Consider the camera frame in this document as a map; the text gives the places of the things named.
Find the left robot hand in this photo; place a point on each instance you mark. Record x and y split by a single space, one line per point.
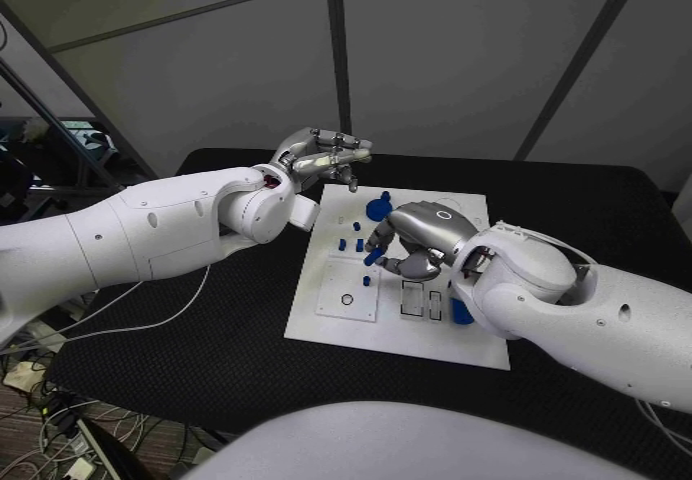
307 150

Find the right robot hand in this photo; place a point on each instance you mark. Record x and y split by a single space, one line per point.
427 228

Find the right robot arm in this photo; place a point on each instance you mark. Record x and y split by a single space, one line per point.
594 318

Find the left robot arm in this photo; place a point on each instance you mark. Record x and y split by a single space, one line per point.
162 225

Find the white task board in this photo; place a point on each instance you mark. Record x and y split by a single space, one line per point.
390 337

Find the blue gear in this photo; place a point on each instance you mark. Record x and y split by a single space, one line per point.
377 210

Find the blue block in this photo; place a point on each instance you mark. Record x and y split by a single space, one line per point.
359 245

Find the blue long cylinder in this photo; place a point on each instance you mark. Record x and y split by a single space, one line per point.
462 313

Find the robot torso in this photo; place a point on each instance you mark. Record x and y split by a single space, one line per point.
411 446

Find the black stand leg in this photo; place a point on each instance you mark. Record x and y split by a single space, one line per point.
109 453

